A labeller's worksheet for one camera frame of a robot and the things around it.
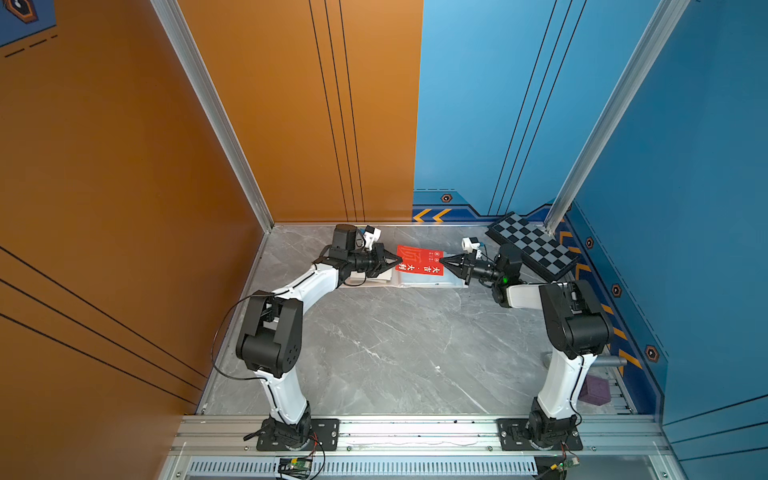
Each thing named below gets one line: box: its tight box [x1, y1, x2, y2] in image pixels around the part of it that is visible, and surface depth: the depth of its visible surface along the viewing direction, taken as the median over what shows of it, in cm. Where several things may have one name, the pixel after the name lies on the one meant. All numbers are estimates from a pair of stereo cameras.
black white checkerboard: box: [485, 211, 581, 282], surface depth 111 cm
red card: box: [395, 244, 445, 276], surface depth 89 cm
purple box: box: [578, 374, 611, 406], surface depth 77 cm
